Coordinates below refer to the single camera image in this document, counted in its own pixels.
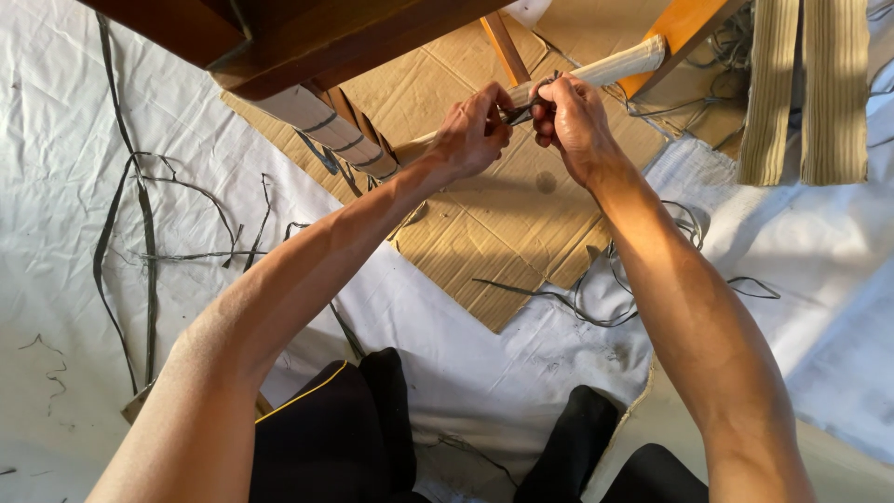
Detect dark brown wooden chair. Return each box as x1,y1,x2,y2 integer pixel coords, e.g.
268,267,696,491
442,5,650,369
75,0,519,103

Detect flattened brown cardboard sheet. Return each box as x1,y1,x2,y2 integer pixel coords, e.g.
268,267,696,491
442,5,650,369
220,14,748,335

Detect paper-wrapped chair leg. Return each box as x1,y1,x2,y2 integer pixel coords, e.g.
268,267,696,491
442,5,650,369
246,84,401,182

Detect long black plastic strap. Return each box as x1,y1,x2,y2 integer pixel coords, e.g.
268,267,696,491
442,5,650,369
92,13,160,397

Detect looped black strap offcut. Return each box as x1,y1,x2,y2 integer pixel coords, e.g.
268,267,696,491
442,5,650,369
659,200,707,253

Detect white woven sack sheet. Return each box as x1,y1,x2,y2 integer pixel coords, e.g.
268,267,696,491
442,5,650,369
641,42,894,465

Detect thin wooden chair rail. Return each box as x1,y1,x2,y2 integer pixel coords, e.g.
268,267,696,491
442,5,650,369
479,12,532,88

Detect curved black strap offcut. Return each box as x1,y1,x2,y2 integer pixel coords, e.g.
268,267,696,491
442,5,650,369
471,239,641,329

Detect small looped black strap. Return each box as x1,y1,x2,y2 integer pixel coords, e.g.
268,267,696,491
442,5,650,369
725,275,782,301

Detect person's right hand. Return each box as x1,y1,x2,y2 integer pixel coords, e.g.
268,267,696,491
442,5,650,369
528,70,624,190

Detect black plastic strap piece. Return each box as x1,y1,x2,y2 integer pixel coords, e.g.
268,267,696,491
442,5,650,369
497,75,560,128

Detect thin black strap offcut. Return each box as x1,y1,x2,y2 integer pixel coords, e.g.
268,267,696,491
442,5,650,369
129,151,270,271

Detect orange wooden chair leg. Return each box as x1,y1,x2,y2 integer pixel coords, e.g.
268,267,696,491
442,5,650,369
617,0,750,100

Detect short black strap offcut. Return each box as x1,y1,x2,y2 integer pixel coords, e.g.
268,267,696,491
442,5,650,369
242,173,274,274

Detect white plastic ground sheet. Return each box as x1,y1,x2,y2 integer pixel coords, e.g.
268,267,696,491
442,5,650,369
0,0,894,503

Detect person's black trousers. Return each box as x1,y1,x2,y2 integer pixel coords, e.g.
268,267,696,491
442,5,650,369
249,347,711,503

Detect person's left hand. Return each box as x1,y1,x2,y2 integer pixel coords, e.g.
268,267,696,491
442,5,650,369
429,82,517,180

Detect paper-wrapped chair rail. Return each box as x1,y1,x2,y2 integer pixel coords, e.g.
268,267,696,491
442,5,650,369
393,34,669,167

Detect tangle of black straps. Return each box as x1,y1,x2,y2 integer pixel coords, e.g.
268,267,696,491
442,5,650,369
606,0,894,153

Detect white paper scrap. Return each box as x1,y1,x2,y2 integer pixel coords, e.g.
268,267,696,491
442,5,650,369
501,0,554,30

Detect beige corrugated paper roll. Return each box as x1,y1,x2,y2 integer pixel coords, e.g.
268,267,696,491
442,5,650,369
738,0,801,187
800,0,871,187

